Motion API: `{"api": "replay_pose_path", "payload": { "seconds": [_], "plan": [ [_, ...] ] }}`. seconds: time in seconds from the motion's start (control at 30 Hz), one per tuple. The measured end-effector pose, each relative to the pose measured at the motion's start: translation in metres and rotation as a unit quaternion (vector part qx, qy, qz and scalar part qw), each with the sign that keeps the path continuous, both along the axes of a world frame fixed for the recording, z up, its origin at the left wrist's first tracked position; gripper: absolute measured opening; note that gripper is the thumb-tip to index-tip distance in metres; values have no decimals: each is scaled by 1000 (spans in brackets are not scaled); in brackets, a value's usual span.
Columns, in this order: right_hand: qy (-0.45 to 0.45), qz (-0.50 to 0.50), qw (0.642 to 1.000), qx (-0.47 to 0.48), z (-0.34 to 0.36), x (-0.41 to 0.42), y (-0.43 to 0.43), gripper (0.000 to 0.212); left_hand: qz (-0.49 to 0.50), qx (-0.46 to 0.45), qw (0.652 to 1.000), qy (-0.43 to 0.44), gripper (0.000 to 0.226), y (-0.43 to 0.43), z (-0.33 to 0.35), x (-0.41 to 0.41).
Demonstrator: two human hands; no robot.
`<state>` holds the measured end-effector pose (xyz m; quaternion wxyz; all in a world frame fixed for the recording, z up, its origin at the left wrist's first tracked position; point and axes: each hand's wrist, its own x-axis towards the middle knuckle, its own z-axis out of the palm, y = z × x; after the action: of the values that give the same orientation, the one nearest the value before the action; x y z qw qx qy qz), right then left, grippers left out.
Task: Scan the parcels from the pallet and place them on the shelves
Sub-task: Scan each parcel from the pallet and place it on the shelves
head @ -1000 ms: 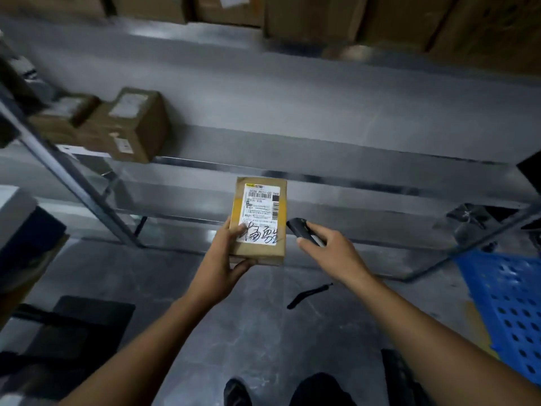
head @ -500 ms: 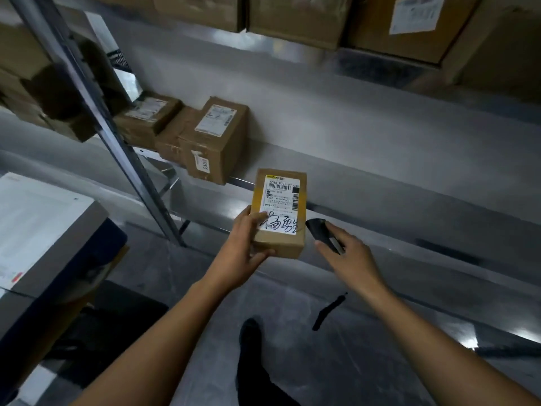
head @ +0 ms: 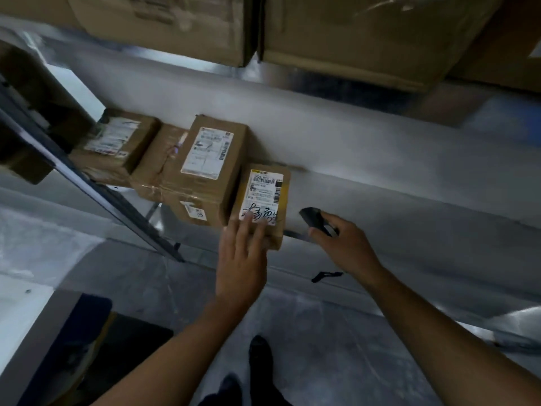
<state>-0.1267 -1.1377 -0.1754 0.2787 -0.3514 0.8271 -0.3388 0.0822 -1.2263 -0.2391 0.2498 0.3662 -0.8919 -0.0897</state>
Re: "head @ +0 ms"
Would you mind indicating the person's left little finger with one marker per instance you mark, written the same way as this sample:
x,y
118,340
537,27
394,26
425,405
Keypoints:
x,y
224,243

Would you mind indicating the large brown cardboard carton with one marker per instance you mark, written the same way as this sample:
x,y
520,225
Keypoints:
x,y
503,50
169,21
372,33

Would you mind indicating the person's right hand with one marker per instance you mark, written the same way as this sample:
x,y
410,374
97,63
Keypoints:
x,y
351,251

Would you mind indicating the taped brown cardboard parcel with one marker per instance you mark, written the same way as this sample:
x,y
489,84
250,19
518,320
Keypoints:
x,y
158,164

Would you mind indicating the person's left hand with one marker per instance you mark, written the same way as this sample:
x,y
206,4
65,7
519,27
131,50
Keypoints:
x,y
239,270

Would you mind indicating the flat cardboard parcel white label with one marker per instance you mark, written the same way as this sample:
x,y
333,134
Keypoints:
x,y
114,143

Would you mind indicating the person's black right shoe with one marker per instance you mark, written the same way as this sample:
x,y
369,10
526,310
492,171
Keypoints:
x,y
260,361

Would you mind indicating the person's left middle finger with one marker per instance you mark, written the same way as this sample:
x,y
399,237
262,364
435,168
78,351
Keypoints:
x,y
258,234

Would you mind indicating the dark metal shelf upright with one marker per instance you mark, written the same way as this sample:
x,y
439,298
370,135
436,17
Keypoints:
x,y
97,190

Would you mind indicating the person's left forearm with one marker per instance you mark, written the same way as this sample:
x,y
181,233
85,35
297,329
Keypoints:
x,y
169,361

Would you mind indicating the blue bin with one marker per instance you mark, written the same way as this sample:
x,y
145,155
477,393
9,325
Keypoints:
x,y
63,346

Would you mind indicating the small handwritten label cardboard parcel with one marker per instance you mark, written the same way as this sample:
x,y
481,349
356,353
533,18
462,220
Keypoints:
x,y
264,194

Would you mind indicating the person's right thumb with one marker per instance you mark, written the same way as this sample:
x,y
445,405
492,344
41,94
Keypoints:
x,y
321,235

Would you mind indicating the tall cardboard parcel white label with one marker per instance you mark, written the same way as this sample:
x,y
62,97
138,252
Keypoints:
x,y
209,164

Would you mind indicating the person's right forearm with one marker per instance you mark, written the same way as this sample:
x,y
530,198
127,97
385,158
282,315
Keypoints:
x,y
448,346

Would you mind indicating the black handheld barcode scanner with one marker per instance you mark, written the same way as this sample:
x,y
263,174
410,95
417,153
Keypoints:
x,y
313,218

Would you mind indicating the person's black shoe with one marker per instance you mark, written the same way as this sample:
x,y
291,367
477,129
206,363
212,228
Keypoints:
x,y
260,361
230,391

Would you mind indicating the person's black left shoe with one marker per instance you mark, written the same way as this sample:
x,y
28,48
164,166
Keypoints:
x,y
230,391

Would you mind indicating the white metal shelf rack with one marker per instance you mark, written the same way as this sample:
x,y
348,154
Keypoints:
x,y
380,164

